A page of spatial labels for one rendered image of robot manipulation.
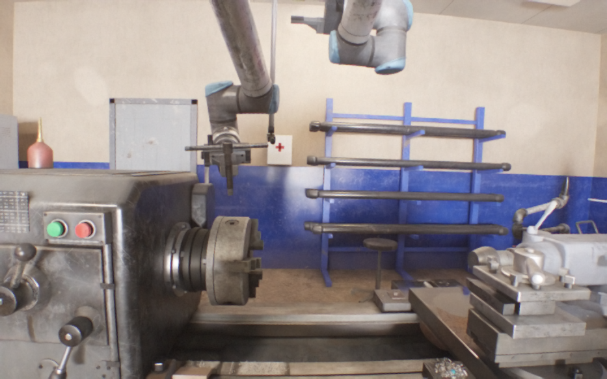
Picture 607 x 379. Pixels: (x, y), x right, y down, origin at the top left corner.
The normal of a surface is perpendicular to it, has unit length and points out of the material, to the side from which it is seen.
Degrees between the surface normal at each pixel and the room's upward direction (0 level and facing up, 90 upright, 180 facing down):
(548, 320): 0
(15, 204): 90
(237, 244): 54
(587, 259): 86
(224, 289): 108
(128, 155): 90
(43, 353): 90
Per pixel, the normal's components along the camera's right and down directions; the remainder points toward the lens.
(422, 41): 0.05, 0.08
